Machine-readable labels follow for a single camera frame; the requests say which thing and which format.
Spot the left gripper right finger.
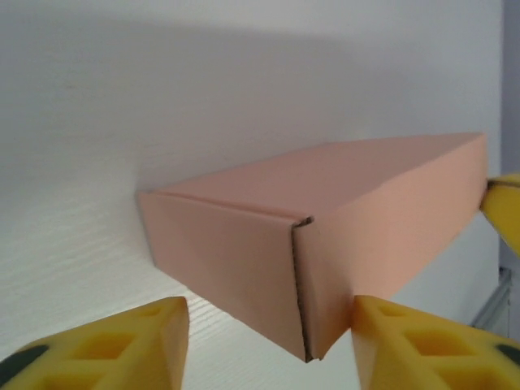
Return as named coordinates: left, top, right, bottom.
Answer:
left=350, top=293, right=520, bottom=390

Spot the aluminium table side rail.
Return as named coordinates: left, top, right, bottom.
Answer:
left=469, top=266, right=514, bottom=339

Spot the pink cardboard box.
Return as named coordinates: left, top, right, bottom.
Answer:
left=137, top=132, right=489, bottom=363

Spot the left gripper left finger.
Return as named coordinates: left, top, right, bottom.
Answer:
left=0, top=296, right=191, bottom=390

